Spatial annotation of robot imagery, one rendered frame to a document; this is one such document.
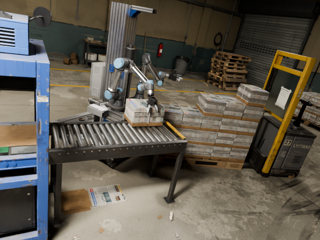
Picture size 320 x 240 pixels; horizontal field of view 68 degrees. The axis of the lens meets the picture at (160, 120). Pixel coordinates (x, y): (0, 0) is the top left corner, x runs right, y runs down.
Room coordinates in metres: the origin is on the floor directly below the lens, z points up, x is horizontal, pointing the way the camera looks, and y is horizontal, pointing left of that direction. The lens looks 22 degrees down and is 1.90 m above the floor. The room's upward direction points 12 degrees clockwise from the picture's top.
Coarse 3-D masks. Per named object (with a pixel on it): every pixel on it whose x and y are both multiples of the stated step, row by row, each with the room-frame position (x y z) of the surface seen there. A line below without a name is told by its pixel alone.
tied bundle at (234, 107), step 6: (222, 96) 3.54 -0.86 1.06; (228, 102) 3.25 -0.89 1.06; (234, 102) 3.31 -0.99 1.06; (240, 102) 3.39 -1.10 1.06; (228, 108) 3.23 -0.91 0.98; (234, 108) 3.25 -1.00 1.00; (240, 108) 3.26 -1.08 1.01; (228, 114) 3.23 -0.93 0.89; (234, 114) 3.25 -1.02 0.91; (240, 114) 3.27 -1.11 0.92
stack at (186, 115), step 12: (168, 108) 3.17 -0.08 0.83; (180, 108) 3.27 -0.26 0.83; (192, 108) 3.39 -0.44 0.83; (168, 120) 3.05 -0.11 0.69; (180, 120) 3.08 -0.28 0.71; (192, 120) 3.13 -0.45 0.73; (204, 120) 3.17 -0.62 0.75; (216, 120) 3.20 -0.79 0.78; (228, 120) 3.24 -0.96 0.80; (180, 132) 3.09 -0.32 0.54; (192, 132) 3.13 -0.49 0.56; (204, 132) 3.17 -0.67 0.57; (216, 132) 3.21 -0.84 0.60; (192, 144) 3.14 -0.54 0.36; (228, 144) 3.27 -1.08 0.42; (168, 156) 3.07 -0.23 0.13; (192, 156) 3.16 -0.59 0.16; (216, 156) 3.24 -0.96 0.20; (228, 156) 3.28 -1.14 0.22
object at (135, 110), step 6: (126, 102) 2.59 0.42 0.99; (132, 102) 2.51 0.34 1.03; (138, 102) 2.55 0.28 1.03; (126, 108) 2.58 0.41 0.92; (132, 108) 2.41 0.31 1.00; (138, 108) 2.39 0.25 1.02; (144, 108) 2.42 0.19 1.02; (126, 114) 2.55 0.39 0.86; (132, 114) 2.41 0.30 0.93; (138, 114) 2.40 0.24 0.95; (144, 114) 2.43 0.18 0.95; (132, 120) 2.39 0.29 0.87; (138, 120) 2.40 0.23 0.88; (144, 120) 2.44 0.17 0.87
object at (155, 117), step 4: (160, 104) 2.64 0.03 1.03; (160, 108) 2.53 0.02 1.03; (164, 108) 2.55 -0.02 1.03; (152, 112) 2.48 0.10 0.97; (156, 112) 2.50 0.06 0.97; (160, 112) 2.53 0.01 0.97; (164, 112) 2.56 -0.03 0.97; (152, 116) 2.48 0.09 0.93; (156, 116) 2.51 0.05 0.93; (160, 116) 2.54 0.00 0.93; (152, 120) 2.49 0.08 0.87; (156, 120) 2.52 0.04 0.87; (160, 120) 2.55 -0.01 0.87
